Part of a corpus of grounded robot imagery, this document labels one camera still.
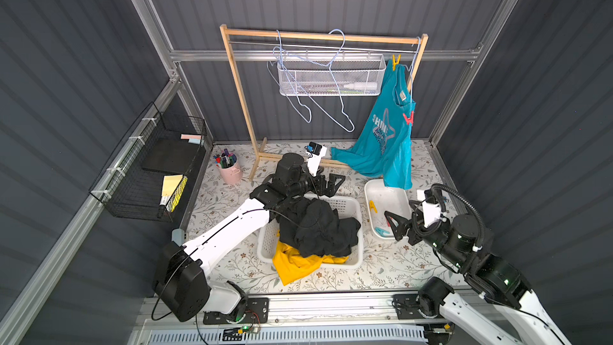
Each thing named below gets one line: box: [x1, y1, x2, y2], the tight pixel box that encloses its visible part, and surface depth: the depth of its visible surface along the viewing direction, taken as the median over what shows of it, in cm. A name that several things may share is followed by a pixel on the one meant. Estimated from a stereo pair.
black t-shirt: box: [276, 196, 361, 258], surface depth 80 cm
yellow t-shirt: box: [272, 231, 349, 286], surface depth 74 cm
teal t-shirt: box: [330, 62, 417, 191], surface depth 82 cm
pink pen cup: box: [213, 148, 243, 185], surface depth 101 cm
